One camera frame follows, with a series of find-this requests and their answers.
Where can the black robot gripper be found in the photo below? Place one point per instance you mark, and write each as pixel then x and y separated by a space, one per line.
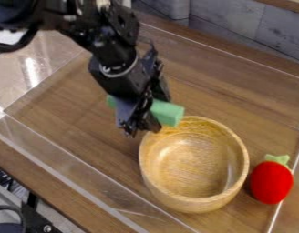
pixel 140 83

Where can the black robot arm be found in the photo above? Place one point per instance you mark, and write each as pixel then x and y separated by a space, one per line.
pixel 105 28

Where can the brown wooden bowl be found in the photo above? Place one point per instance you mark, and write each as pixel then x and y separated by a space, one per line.
pixel 193 165

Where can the black table clamp base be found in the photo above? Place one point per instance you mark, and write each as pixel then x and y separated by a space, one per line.
pixel 32 222

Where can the green rectangular stick block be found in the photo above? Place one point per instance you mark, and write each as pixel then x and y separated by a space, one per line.
pixel 167 113

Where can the red toy strawberry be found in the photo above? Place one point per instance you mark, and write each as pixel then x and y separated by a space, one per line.
pixel 271 179

